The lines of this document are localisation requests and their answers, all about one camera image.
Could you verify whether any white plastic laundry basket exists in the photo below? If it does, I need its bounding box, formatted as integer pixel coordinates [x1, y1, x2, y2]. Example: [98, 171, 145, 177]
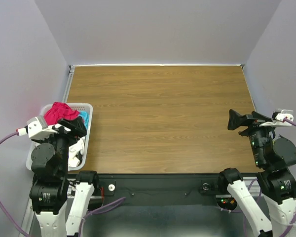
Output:
[26, 103, 93, 171]

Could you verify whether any cyan t shirt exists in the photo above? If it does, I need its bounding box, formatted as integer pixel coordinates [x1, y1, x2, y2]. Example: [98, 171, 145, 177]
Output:
[79, 111, 89, 129]

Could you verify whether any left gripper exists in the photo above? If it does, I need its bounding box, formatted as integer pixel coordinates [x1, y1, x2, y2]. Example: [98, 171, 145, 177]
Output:
[34, 114, 87, 172]

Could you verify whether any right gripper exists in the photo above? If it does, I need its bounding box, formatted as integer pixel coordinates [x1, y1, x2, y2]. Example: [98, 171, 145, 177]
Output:
[227, 107, 277, 165]

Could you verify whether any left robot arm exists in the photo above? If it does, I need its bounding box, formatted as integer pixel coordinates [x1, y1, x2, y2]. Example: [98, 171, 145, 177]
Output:
[27, 116, 100, 237]

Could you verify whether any pink t shirt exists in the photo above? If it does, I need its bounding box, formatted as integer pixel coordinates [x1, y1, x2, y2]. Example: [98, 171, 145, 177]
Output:
[44, 102, 79, 125]

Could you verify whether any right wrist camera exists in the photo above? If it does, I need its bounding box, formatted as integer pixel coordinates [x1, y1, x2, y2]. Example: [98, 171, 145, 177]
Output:
[259, 108, 295, 128]

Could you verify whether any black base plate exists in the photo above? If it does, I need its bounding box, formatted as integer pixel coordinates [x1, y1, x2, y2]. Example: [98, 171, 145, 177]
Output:
[89, 173, 240, 213]

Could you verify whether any white t shirt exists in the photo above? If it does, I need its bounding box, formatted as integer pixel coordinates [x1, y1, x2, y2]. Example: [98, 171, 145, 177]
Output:
[68, 137, 85, 167]

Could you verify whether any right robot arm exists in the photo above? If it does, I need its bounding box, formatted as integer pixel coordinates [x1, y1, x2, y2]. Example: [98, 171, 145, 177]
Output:
[217, 109, 296, 237]

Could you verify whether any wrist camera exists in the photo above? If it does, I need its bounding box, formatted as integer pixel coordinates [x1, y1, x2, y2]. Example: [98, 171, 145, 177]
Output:
[16, 116, 58, 140]
[259, 108, 295, 128]

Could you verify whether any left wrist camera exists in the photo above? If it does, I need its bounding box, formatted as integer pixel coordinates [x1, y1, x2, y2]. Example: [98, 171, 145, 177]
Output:
[16, 116, 58, 140]

